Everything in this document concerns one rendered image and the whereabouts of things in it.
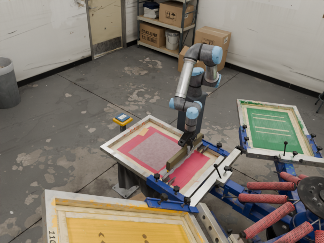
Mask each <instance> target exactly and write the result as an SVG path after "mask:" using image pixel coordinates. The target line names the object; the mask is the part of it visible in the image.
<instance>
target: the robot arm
mask: <svg viewBox="0 0 324 243"><path fill-rule="evenodd" d="M222 53H223V51H222V48H221V47H218V46H213V45H208V44H202V43H197V44H194V45H192V46H191V47H190V48H189V49H188V50H187V51H186V53H185V55H184V58H183V61H184V64H183V67H182V71H181V74H180V78H179V82H178V85H177V89H176V93H175V97H174V98H171V99H170V102H169V107H170V108H172V109H175V110H179V111H183V112H186V121H185V132H184V133H183V135H182V137H181V138H180V140H179V141H178V145H179V146H181V148H183V147H184V146H185V145H186V144H187V145H188V146H187V148H188V152H187V154H188V155H189V154H190V152H191V150H192V149H193V147H194V145H193V143H192V142H193V141H196V139H197V138H196V139H195V137H197V134H196V133H195V132H196V124H197V118H198V116H199V114H200V112H201V110H202V107H203V106H202V104H201V102H199V101H194V102H193V103H192V102H188V101H185V98H186V95H187V96H189V97H194V98H196V97H200V96H202V93H203V92H202V85H204V86H209V87H213V88H217V87H218V86H219V82H220V79H221V75H220V74H219V73H218V72H217V65H218V64H220V62H221V59H222ZM197 60H198V61H203V62H204V64H205V66H206V71H204V69H203V68H201V67H195V68H194V65H195V64H196V63H197Z"/></svg>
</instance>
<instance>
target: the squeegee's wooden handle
mask: <svg viewBox="0 0 324 243"><path fill-rule="evenodd" d="M202 137H203V134H202V133H198V134H197V139H196V141H193V142H192V143H193V145H194V147H195V146H196V145H198V144H199V143H200V142H201V141H202ZM187 146H188V145H187V144H186V145H185V146H184V147H183V148H182V149H181V150H179V151H178V152H177V153H176V154H175V155H174V156H173V157H171V158H170V159H169V160H168V161H167V162H166V170H168V171H170V170H171V169H172V168H173V167H174V166H175V165H176V164H177V163H178V162H179V161H180V160H181V159H182V158H183V157H185V156H186V155H187V152H188V148H187ZM194 147H193V148H194Z"/></svg>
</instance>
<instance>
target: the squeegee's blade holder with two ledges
mask: <svg viewBox="0 0 324 243"><path fill-rule="evenodd" d="M200 144H201V143H199V144H198V145H196V146H195V147H194V148H193V149H192V150H191V152H190V154H191V153H192V152H193V151H194V150H195V149H196V148H197V147H198V146H199V145H200ZM190 154H189V155H190ZM189 155H188V154H187V155H186V156H185V157H183V158H182V159H181V160H180V161H179V162H178V163H177V164H176V165H175V166H174V167H173V168H172V169H173V170H174V169H175V168H176V167H177V166H178V165H179V164H181V163H182V162H183V161H184V159H185V158H186V157H188V156H189Z"/></svg>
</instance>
